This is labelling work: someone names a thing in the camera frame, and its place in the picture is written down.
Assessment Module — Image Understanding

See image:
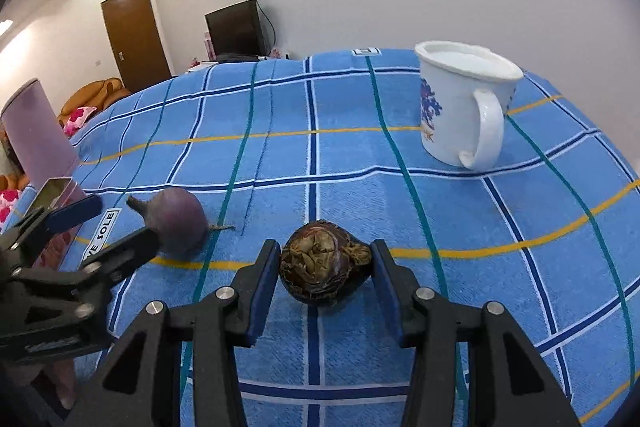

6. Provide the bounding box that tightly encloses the orange leather sofa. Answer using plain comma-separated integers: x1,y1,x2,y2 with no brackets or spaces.
57,78,132,128
0,172,31,192

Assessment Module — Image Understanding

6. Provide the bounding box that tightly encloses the black television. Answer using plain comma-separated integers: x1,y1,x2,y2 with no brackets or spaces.
204,0,267,56

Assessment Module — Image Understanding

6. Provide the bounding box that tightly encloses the dark mangosteen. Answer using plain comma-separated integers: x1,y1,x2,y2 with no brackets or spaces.
279,220,373,308

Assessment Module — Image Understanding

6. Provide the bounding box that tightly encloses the blue plaid cloth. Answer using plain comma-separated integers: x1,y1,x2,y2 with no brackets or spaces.
0,47,640,427

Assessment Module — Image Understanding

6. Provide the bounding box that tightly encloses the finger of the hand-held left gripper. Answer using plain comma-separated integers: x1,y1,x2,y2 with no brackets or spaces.
10,226,162,308
0,194,104,268

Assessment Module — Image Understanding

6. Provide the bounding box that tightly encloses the white tv stand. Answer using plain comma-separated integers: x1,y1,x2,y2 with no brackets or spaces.
185,52,291,72

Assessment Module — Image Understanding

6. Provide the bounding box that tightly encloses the purple beetroot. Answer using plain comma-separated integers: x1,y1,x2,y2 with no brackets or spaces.
126,187,236,258

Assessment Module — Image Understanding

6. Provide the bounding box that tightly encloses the person's left hand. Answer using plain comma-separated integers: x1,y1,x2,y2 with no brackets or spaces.
37,354,78,410

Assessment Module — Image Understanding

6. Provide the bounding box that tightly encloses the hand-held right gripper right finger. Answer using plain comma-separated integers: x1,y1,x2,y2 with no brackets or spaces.
370,239,581,427

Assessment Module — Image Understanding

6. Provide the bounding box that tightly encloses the pink metal tin box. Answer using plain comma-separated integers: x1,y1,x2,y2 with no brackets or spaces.
22,177,91,268

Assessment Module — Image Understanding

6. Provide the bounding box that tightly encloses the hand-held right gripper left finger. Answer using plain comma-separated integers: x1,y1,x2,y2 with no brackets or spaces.
65,239,282,427

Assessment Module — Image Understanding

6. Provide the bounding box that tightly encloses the pink floral cushion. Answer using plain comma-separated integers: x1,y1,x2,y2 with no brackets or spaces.
62,106,97,132
0,188,23,223

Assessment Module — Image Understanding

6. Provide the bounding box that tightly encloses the white floral mug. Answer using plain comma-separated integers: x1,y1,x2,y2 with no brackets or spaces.
414,40,525,172

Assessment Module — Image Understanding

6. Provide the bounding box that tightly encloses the brown wooden door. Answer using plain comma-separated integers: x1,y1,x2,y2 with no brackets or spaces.
100,0,173,92

